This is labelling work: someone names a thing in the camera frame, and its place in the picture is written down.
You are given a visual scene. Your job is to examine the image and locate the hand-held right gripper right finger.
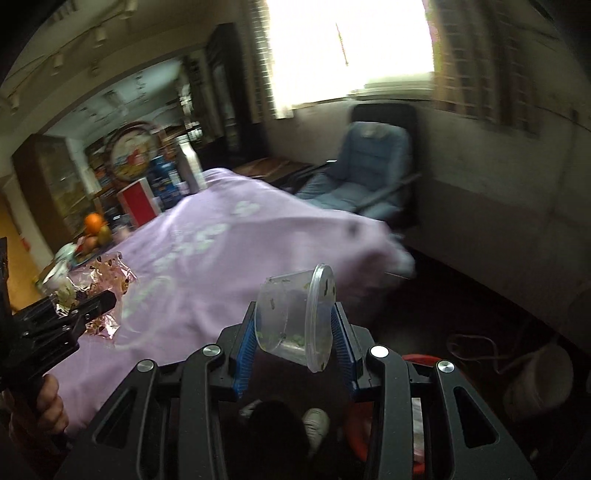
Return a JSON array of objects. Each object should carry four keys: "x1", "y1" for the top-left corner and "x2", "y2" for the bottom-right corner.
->
[{"x1": 331, "y1": 301, "x2": 539, "y2": 480}]

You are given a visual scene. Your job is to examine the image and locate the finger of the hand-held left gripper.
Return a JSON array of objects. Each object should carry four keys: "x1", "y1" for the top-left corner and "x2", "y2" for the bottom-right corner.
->
[
  {"x1": 14, "y1": 295, "x2": 63, "y2": 324},
  {"x1": 55, "y1": 290, "x2": 117, "y2": 340}
]

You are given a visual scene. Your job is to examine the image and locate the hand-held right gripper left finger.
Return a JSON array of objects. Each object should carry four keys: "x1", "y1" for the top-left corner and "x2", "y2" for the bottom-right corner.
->
[{"x1": 55, "y1": 300, "x2": 259, "y2": 480}]

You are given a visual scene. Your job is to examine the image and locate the clear printed plastic wrapper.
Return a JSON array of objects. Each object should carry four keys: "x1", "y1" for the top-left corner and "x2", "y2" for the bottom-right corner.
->
[{"x1": 55, "y1": 251, "x2": 138, "y2": 342}]

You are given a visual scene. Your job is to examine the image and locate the clear plastic cup with lid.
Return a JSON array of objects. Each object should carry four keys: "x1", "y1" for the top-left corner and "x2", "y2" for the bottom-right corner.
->
[{"x1": 255, "y1": 263, "x2": 336, "y2": 374}]

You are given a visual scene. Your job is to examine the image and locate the red plastic mesh basket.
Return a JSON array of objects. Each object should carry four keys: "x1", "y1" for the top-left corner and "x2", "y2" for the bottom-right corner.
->
[{"x1": 346, "y1": 353, "x2": 444, "y2": 476}]

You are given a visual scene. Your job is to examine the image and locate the person's left hand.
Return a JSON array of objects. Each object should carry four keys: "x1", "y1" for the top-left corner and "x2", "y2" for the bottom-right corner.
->
[{"x1": 34, "y1": 375, "x2": 70, "y2": 437}]

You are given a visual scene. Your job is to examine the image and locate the white patterned bowl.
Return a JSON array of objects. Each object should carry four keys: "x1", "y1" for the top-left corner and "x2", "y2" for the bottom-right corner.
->
[{"x1": 39, "y1": 263, "x2": 70, "y2": 291}]

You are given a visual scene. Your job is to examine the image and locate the person's leg dark trousers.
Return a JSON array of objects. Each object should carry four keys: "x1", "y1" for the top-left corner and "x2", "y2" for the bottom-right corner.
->
[{"x1": 245, "y1": 399, "x2": 315, "y2": 480}]

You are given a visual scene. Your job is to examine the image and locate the red box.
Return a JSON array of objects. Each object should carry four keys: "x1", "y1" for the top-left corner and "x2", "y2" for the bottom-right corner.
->
[{"x1": 116, "y1": 179, "x2": 162, "y2": 229}]

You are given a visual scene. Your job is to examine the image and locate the purple printed tablecloth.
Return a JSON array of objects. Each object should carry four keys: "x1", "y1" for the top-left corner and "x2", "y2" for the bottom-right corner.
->
[{"x1": 48, "y1": 167, "x2": 416, "y2": 439}]

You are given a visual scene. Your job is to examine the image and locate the wooden glass cabinet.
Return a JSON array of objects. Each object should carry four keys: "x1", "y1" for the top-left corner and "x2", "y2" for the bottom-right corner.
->
[{"x1": 11, "y1": 134, "x2": 88, "y2": 241}]

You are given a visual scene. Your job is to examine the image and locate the blue supplement bottle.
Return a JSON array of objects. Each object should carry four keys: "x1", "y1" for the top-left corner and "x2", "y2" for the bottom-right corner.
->
[{"x1": 150, "y1": 154, "x2": 183, "y2": 199}]

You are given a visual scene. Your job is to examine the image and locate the round embroidered table screen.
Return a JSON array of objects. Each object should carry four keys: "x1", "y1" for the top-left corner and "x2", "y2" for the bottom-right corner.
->
[{"x1": 105, "y1": 121, "x2": 160, "y2": 183}]

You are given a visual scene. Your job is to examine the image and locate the silver metal bottle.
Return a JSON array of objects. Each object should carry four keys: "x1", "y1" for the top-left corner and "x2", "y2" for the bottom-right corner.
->
[{"x1": 177, "y1": 135, "x2": 208, "y2": 193}]

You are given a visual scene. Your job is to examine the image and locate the brown wooden side table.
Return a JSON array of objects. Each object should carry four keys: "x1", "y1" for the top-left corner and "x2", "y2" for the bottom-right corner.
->
[{"x1": 235, "y1": 157, "x2": 315, "y2": 185}]

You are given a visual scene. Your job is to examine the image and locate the white plastic bucket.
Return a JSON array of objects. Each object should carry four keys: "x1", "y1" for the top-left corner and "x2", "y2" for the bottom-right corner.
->
[{"x1": 502, "y1": 342, "x2": 575, "y2": 423}]

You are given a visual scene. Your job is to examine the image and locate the blue cushioned office chair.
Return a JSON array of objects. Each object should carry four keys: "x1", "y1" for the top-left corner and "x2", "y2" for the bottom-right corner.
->
[{"x1": 288, "y1": 102, "x2": 421, "y2": 229}]

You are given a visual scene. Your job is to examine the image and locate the dark tall cabinet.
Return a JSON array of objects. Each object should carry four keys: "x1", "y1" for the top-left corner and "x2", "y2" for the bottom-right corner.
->
[{"x1": 205, "y1": 23, "x2": 259, "y2": 158}]

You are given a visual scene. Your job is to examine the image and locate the checked window curtain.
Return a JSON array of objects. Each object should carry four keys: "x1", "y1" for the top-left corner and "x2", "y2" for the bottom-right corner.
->
[
  {"x1": 429, "y1": 0, "x2": 541, "y2": 134},
  {"x1": 249, "y1": 0, "x2": 294, "y2": 121}
]

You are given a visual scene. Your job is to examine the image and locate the window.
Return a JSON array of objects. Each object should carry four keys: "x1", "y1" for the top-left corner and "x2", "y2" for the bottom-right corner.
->
[{"x1": 265, "y1": 0, "x2": 437, "y2": 112}]

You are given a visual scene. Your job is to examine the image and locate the white power cable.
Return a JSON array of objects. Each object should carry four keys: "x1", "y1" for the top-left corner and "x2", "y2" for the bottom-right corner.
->
[{"x1": 445, "y1": 332, "x2": 522, "y2": 377}]

